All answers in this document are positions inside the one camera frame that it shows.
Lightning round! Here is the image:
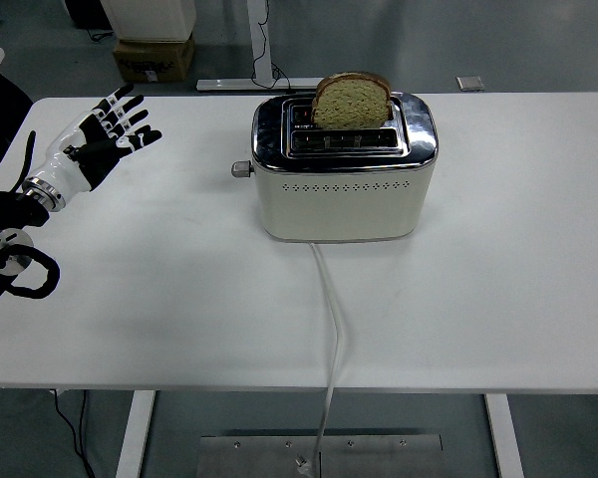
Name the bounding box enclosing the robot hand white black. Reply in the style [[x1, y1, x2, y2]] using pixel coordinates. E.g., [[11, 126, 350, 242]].
[[27, 83, 163, 199]]

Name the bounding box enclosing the cream chrome toaster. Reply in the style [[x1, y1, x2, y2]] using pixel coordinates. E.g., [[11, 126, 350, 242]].
[[251, 91, 440, 244]]

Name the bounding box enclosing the black chair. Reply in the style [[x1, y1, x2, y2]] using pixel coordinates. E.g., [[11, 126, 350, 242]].
[[0, 69, 35, 195]]

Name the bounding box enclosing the brown cardboard box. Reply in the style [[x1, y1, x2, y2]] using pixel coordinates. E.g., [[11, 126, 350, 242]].
[[112, 33, 196, 84]]

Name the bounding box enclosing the black box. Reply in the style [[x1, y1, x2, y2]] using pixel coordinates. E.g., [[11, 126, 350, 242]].
[[63, 0, 114, 30]]

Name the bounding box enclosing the white plastic container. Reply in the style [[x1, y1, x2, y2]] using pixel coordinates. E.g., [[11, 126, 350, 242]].
[[99, 0, 198, 43]]

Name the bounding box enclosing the white table leg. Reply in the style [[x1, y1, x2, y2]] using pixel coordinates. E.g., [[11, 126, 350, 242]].
[[483, 394, 525, 478], [114, 390, 156, 478]]

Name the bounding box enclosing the brown bread slice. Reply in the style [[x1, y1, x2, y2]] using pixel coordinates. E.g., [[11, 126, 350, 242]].
[[311, 71, 394, 131]]

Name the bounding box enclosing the grey metal plate with screws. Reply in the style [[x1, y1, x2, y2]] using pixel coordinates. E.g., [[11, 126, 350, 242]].
[[197, 434, 444, 478]]

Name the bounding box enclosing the white desk leg frame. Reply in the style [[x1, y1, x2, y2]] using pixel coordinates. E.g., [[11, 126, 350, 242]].
[[196, 0, 325, 93]]

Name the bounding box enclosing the thin black desk cable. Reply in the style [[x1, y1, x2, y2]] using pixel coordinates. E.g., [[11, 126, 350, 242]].
[[251, 0, 295, 94]]

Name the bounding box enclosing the black cable under table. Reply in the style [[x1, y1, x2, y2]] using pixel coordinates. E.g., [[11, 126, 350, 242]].
[[77, 390, 89, 454], [53, 390, 97, 478]]

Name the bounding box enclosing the white toaster power cable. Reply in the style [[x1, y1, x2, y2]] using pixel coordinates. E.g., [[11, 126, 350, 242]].
[[293, 241, 348, 473]]

